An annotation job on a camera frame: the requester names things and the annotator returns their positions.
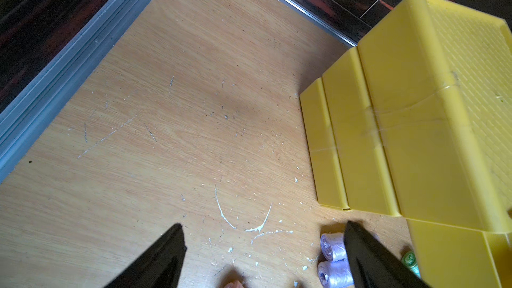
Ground pink roll centre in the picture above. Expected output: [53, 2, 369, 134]
[223, 280, 244, 288]

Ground yellow drawer cabinet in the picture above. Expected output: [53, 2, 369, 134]
[300, 0, 511, 233]

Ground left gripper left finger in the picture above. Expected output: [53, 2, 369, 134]
[107, 223, 187, 287]

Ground purple roll upper back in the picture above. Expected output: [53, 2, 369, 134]
[317, 233, 368, 265]

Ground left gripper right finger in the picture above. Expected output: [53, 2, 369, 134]
[344, 221, 428, 288]

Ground purple roll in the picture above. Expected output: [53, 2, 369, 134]
[317, 259, 354, 288]
[317, 233, 368, 265]

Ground yellow top drawer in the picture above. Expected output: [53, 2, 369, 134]
[407, 220, 511, 287]

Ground green roll top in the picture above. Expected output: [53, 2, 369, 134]
[401, 250, 421, 278]

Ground purple roll upper front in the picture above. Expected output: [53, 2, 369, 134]
[317, 259, 354, 288]

